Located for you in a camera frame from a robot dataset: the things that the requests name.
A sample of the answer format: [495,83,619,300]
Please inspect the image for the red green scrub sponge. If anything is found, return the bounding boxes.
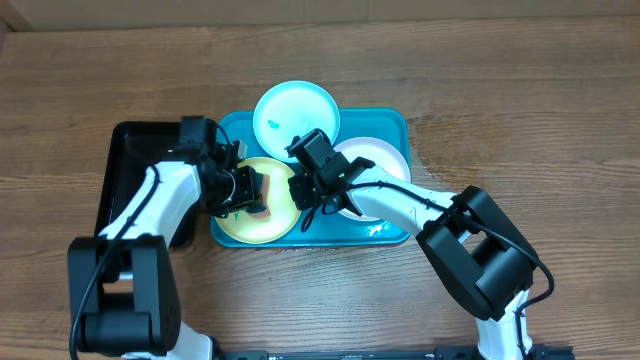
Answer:
[246,173,271,219]

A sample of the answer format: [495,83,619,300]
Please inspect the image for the yellow plate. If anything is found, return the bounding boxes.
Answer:
[210,157,301,247]

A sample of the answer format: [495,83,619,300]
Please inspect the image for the white plate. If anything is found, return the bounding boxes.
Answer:
[335,137,411,221]

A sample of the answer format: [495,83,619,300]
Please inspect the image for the light blue plate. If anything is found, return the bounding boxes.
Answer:
[253,80,341,163]

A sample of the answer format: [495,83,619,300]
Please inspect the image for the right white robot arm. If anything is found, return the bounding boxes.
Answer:
[286,129,541,359]

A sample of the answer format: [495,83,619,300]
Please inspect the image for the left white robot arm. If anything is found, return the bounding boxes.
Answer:
[67,116,268,359]

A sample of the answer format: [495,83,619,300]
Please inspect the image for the teal plastic tray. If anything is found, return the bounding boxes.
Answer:
[221,108,410,248]

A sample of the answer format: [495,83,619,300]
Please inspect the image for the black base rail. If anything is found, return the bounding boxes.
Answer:
[209,342,576,360]

